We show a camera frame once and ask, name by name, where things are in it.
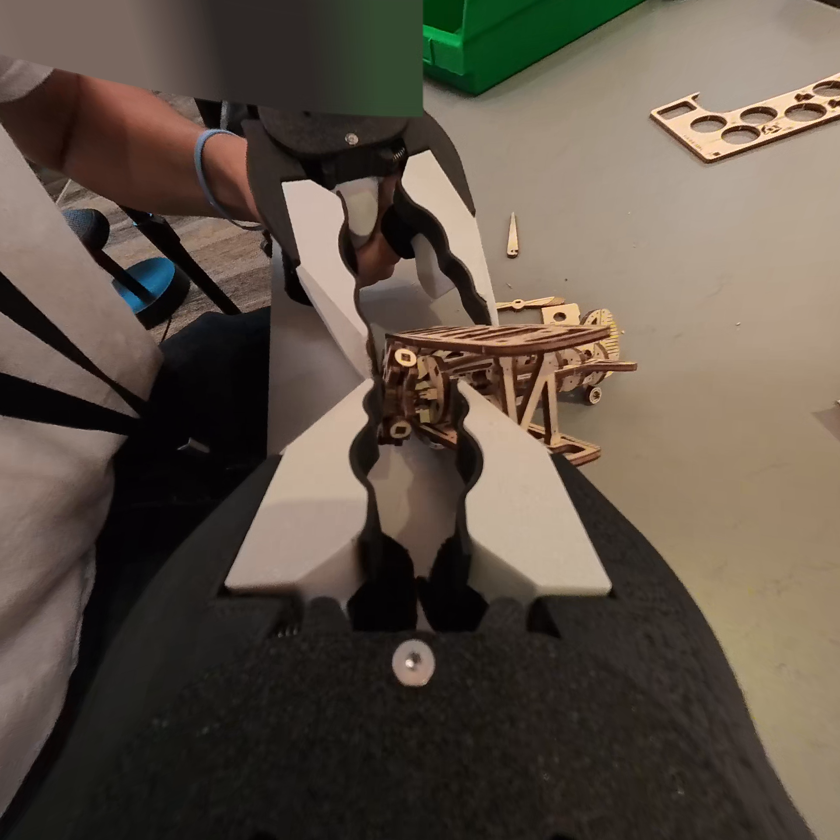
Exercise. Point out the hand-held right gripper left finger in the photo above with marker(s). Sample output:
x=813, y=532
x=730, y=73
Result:
x=302, y=518

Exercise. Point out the blue round stool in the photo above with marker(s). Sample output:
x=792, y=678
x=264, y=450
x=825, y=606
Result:
x=151, y=289

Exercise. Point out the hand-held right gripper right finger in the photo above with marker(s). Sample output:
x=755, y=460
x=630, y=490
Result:
x=531, y=518

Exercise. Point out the green plastic bin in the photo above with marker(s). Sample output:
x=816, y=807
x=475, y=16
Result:
x=512, y=39

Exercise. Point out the wooden model biplane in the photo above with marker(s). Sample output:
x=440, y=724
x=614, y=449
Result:
x=499, y=338

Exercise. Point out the person's dark trousers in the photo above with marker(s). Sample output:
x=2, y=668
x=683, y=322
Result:
x=197, y=394

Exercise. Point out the person's left hand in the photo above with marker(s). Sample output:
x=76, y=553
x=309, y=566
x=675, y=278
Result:
x=377, y=262

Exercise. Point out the wooden parts sheet with holes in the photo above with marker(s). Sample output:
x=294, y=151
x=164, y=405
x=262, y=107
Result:
x=669, y=118

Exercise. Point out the pointed wooden stick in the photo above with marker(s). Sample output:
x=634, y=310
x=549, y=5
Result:
x=512, y=239

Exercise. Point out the person's white shirt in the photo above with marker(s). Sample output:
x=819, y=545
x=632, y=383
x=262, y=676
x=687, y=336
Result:
x=46, y=512

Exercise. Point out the small square wooden plate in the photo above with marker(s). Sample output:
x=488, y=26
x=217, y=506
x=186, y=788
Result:
x=572, y=308

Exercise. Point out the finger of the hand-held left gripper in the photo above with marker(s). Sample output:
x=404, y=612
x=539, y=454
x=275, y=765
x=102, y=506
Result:
x=453, y=197
x=315, y=236

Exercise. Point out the blue wristband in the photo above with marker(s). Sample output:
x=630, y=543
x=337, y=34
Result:
x=205, y=141

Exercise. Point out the grey desk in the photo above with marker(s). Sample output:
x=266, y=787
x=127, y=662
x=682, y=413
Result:
x=689, y=459

